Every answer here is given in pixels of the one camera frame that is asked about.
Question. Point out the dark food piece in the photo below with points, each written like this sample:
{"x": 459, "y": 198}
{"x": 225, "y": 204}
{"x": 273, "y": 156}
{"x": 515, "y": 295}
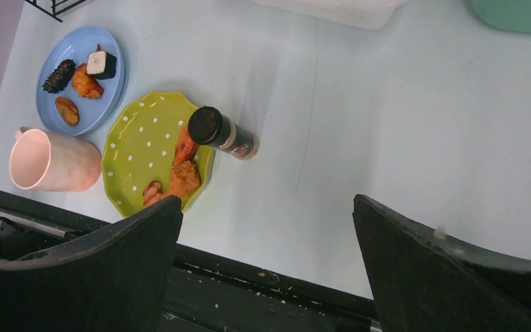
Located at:
{"x": 58, "y": 80}

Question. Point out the green dotted plate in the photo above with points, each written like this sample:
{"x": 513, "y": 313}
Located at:
{"x": 140, "y": 147}

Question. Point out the small orange food piece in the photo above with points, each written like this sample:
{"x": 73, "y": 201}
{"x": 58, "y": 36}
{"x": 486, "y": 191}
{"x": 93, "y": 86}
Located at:
{"x": 68, "y": 111}

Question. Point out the orange food on blue plate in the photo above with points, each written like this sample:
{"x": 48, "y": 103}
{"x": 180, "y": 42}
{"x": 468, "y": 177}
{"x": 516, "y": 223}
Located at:
{"x": 85, "y": 85}

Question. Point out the pink mug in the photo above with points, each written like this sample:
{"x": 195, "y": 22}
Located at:
{"x": 48, "y": 161}

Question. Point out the white plastic basket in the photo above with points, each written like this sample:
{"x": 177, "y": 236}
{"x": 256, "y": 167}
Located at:
{"x": 370, "y": 15}

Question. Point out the small black lid spice jar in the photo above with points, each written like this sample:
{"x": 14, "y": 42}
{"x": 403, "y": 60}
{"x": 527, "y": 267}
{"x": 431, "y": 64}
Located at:
{"x": 208, "y": 126}

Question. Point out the orange food on green plate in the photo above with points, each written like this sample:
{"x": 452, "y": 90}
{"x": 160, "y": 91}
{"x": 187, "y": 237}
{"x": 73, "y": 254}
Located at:
{"x": 183, "y": 177}

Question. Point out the green trash bin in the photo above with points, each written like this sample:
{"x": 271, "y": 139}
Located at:
{"x": 508, "y": 15}

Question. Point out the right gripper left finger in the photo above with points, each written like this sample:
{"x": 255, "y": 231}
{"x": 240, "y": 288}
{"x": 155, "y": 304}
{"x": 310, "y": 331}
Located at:
{"x": 112, "y": 279}

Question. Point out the black wire rack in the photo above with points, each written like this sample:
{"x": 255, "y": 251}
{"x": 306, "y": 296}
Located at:
{"x": 55, "y": 8}

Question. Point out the white black food cube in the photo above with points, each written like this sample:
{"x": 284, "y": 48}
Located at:
{"x": 101, "y": 65}

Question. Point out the blue plate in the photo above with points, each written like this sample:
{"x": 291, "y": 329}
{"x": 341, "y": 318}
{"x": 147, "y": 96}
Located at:
{"x": 77, "y": 45}

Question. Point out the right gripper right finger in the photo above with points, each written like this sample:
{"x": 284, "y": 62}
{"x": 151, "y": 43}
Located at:
{"x": 423, "y": 279}

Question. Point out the red food strip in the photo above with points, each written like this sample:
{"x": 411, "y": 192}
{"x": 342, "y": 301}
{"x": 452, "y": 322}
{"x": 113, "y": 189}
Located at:
{"x": 152, "y": 193}

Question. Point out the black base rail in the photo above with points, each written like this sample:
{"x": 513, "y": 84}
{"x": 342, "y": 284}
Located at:
{"x": 207, "y": 292}

